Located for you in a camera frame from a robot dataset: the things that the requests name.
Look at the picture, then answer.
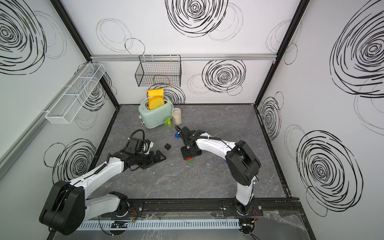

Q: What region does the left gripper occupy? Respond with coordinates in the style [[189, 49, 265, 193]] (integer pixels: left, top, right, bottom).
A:
[[135, 149, 167, 169]]

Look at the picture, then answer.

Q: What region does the small black lego brick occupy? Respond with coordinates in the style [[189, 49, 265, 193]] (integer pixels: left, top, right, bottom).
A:
[[164, 144, 171, 151]]

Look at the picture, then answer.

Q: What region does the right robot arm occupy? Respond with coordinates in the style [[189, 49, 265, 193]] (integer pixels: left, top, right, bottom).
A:
[[175, 126, 262, 215]]

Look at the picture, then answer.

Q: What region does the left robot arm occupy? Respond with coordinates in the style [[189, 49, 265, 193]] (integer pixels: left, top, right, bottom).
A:
[[39, 140, 166, 236]]

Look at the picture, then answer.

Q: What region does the clear glass with green packets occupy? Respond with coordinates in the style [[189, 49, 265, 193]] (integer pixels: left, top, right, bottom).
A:
[[163, 116, 174, 132]]

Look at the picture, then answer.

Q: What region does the mint green toaster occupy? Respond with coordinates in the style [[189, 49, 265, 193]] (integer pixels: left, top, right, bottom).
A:
[[138, 98, 174, 129]]

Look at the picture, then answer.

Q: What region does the beige speckled cup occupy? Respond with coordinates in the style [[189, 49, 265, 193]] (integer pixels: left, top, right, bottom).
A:
[[172, 108, 182, 125]]

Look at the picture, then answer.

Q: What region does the front orange toast slice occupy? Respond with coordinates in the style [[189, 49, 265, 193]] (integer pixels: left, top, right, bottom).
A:
[[148, 96, 165, 111]]

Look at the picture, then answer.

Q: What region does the rear yellow toast slice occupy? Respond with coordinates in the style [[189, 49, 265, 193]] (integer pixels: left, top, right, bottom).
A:
[[147, 88, 164, 98]]

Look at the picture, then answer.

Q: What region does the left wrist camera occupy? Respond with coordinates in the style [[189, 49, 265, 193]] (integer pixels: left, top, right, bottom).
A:
[[143, 140, 154, 153]]

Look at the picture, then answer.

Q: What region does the white slotted cable duct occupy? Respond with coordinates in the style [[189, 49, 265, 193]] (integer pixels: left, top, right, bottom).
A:
[[77, 219, 241, 232]]

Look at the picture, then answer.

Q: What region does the black wire basket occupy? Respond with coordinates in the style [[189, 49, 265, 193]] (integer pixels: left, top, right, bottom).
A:
[[135, 55, 182, 87]]

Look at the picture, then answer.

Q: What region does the white mesh wall shelf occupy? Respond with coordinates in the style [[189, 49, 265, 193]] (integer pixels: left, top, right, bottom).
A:
[[45, 63, 106, 124]]

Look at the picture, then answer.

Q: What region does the black front rail frame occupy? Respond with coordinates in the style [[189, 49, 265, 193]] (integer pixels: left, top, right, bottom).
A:
[[101, 197, 302, 218]]

